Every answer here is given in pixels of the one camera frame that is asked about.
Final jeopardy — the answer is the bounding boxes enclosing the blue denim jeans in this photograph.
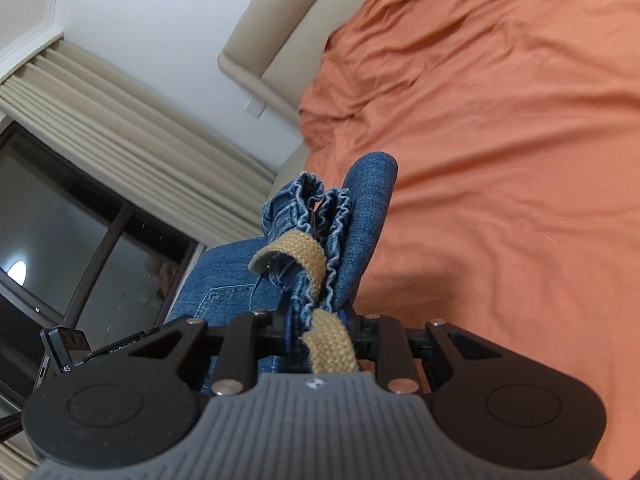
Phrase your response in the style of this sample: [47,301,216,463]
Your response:
[168,152,398,375]

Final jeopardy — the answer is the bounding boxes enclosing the beige pleated curtain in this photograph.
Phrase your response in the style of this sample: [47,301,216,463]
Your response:
[1,40,274,247]

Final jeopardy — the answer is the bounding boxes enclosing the orange duvet cover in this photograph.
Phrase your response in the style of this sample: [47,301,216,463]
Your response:
[299,0,639,479]

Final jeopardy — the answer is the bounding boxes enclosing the beige upholstered headboard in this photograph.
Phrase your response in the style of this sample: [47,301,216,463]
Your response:
[217,0,407,129]

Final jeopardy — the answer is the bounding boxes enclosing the dark window with frame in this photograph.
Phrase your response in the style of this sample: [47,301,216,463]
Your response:
[1,119,196,415]

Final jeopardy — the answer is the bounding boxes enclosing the white wall socket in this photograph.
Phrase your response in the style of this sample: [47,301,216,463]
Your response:
[245,96,266,119]

